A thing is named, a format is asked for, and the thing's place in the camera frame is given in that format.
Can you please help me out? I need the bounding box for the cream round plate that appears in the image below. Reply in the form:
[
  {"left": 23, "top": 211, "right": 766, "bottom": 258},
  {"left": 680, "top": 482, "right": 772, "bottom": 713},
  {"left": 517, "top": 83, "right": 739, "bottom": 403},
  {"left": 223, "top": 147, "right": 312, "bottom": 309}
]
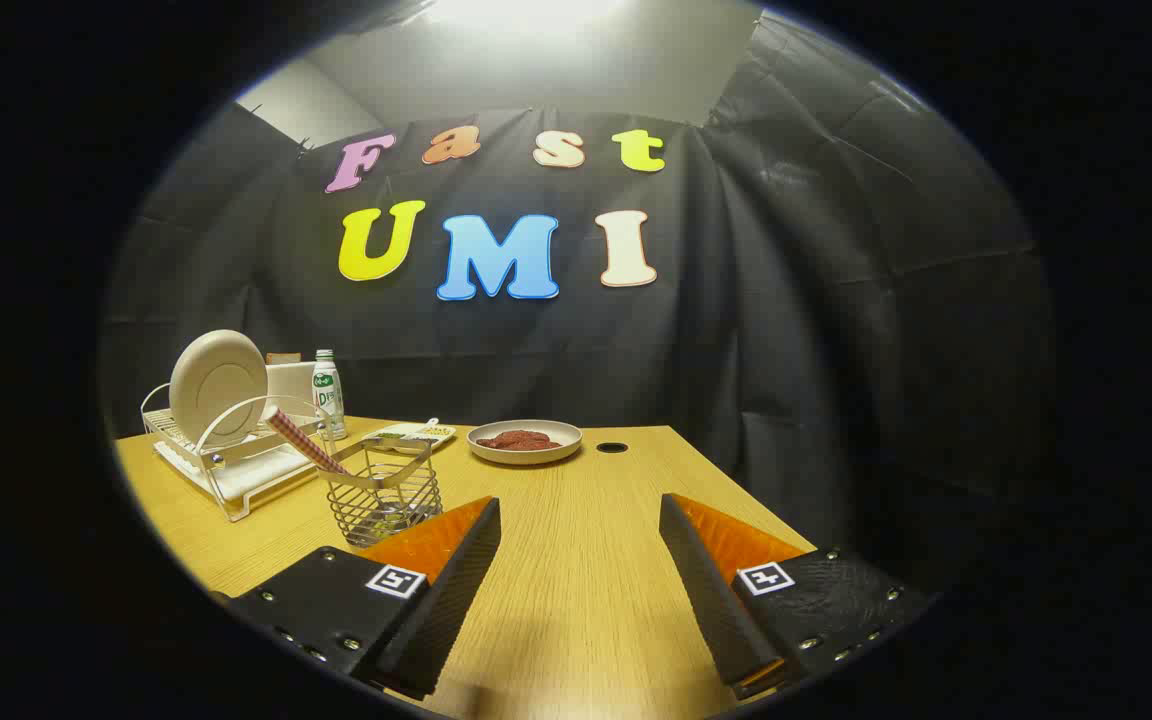
[{"left": 169, "top": 330, "right": 269, "bottom": 448}]

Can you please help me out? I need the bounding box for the black backdrop cloth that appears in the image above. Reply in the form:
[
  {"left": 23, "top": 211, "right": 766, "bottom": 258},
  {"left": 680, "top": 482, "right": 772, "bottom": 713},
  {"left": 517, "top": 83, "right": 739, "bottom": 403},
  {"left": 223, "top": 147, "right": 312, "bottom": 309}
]
[{"left": 101, "top": 10, "right": 1057, "bottom": 561}]

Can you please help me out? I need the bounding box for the small beige plate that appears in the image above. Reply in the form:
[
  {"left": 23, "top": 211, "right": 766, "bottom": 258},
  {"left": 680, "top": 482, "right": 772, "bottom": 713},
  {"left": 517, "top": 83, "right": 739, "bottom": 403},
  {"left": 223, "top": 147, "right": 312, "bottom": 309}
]
[{"left": 467, "top": 419, "right": 584, "bottom": 465}]

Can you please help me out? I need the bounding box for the spoon with checkered handle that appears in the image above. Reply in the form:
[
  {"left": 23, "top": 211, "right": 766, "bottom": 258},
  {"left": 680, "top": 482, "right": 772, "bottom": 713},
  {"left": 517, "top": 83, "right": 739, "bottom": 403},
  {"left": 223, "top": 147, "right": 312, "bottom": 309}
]
[{"left": 266, "top": 408, "right": 352, "bottom": 477}]

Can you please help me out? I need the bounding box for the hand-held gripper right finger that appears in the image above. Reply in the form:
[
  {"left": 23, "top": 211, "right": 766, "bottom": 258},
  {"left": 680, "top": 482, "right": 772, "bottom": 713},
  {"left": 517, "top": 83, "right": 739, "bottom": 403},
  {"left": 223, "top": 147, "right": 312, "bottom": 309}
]
[{"left": 659, "top": 493, "right": 932, "bottom": 701}]

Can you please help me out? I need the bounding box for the white toaster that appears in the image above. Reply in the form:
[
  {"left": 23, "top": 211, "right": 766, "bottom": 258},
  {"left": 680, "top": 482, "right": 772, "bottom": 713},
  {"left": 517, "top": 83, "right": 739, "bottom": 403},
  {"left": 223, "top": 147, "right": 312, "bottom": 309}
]
[{"left": 266, "top": 362, "right": 317, "bottom": 411}]

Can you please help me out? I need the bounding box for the white wire dish rack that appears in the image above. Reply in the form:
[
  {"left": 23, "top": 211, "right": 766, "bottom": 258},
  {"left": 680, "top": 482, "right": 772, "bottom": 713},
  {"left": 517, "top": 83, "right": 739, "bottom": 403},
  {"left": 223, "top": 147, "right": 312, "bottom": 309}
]
[{"left": 141, "top": 385, "right": 337, "bottom": 523}]

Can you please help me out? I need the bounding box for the plastic bottle with green label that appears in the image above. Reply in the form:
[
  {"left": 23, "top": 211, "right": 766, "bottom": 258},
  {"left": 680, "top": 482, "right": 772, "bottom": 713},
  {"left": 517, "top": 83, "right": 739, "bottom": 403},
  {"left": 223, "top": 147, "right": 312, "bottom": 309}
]
[{"left": 312, "top": 349, "right": 347, "bottom": 439}]

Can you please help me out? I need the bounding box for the white divided dish with beans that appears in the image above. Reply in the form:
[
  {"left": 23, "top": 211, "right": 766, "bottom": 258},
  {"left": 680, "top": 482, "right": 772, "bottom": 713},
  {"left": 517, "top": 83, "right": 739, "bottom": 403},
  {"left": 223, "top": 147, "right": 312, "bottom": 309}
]
[{"left": 364, "top": 420, "right": 457, "bottom": 453}]

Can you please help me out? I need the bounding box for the metal wire basket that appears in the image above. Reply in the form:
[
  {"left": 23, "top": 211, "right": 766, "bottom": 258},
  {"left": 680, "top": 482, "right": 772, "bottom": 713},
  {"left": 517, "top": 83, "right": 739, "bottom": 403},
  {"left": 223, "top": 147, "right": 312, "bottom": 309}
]
[{"left": 319, "top": 437, "right": 444, "bottom": 548}]

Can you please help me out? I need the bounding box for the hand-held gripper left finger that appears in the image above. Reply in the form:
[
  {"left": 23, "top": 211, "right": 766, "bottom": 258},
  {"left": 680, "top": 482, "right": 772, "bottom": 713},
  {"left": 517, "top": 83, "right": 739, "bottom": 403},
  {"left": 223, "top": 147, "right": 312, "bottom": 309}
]
[{"left": 226, "top": 497, "right": 502, "bottom": 701}]

